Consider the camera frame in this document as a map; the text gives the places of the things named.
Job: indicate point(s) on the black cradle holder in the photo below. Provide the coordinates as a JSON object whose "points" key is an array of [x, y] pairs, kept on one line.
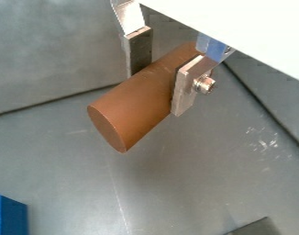
{"points": [[259, 227]]}

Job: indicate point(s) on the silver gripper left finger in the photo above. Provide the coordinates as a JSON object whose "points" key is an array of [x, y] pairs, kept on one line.
{"points": [[137, 35]]}

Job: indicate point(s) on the brown cylinder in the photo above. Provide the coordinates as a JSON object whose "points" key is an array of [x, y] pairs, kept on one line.
{"points": [[130, 110]]}

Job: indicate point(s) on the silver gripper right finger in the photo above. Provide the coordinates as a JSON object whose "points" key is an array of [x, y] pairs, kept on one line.
{"points": [[193, 79]]}

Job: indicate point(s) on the blue shape sorting block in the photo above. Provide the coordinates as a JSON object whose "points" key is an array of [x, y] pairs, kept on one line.
{"points": [[14, 217]]}

